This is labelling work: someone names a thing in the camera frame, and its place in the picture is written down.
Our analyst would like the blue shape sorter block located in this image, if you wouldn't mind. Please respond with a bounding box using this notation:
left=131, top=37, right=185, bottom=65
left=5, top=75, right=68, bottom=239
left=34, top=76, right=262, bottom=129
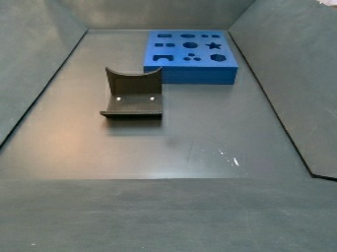
left=143, top=30, right=238, bottom=85

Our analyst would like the black curved holder bracket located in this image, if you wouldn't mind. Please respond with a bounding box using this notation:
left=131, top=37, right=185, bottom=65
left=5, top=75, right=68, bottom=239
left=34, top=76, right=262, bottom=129
left=100, top=68, right=163, bottom=118

